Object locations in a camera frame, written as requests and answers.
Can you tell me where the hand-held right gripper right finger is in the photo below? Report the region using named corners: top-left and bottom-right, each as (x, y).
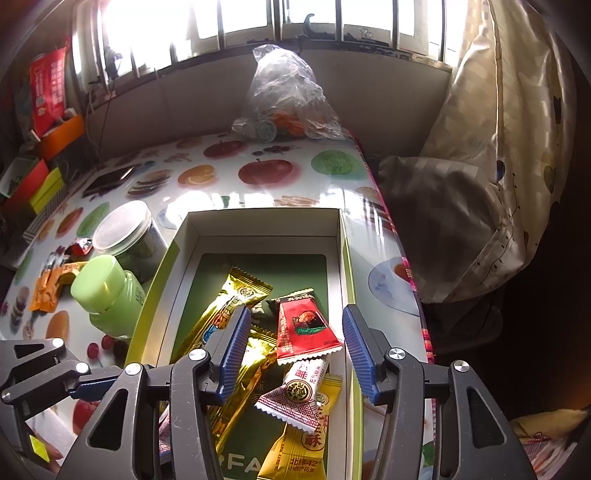
top-left (342, 304), bottom-right (532, 480)

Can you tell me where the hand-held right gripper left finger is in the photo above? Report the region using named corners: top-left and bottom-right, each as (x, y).
top-left (62, 304), bottom-right (252, 480)

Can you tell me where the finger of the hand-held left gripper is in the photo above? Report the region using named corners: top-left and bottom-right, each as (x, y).
top-left (0, 338), bottom-right (124, 416)

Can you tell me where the long gold snack packet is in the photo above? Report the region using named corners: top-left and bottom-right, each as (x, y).
top-left (203, 325), bottom-right (279, 459)
top-left (171, 265), bottom-right (274, 370)

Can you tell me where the red chestnut snack packet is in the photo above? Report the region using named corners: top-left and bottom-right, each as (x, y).
top-left (265, 288), bottom-right (343, 366)

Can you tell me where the white red patterned packet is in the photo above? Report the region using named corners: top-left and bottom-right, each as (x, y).
top-left (158, 406), bottom-right (174, 459)
top-left (254, 357), bottom-right (331, 433)

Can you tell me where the gold peanut candy packet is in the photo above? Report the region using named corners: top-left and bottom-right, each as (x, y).
top-left (256, 374), bottom-right (343, 480)

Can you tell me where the green cardboard box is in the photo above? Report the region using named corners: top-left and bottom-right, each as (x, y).
top-left (124, 208), bottom-right (366, 480)

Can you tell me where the green cosmetic jar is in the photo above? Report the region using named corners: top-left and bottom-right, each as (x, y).
top-left (70, 255), bottom-right (149, 341)

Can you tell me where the clear jar white lid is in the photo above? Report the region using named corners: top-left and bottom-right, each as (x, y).
top-left (92, 200), bottom-right (169, 284)

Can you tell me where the yellow-green box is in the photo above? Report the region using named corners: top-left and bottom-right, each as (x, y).
top-left (30, 168), bottom-right (64, 209)

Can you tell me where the black phone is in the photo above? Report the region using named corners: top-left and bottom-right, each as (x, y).
top-left (83, 166), bottom-right (136, 195)

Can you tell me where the fruit printed tablecloth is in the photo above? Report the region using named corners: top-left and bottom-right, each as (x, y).
top-left (0, 129), bottom-right (437, 480)

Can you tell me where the yellow printed cushion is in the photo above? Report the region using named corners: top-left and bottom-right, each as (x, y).
top-left (508, 406), bottom-right (591, 480)

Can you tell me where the red box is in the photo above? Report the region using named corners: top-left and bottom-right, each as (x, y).
top-left (0, 159), bottom-right (49, 209)

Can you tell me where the orange box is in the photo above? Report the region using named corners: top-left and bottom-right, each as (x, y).
top-left (37, 115), bottom-right (86, 160)

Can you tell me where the cream patterned curtain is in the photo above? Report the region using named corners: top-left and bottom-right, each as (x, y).
top-left (418, 0), bottom-right (574, 305)

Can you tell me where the clear plastic bag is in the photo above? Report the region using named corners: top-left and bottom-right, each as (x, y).
top-left (233, 44), bottom-right (347, 141)

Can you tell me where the red packaging bag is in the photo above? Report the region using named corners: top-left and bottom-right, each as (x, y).
top-left (29, 46), bottom-right (71, 136)

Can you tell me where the window metal grille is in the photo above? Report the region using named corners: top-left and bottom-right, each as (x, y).
top-left (69, 0), bottom-right (455, 75)

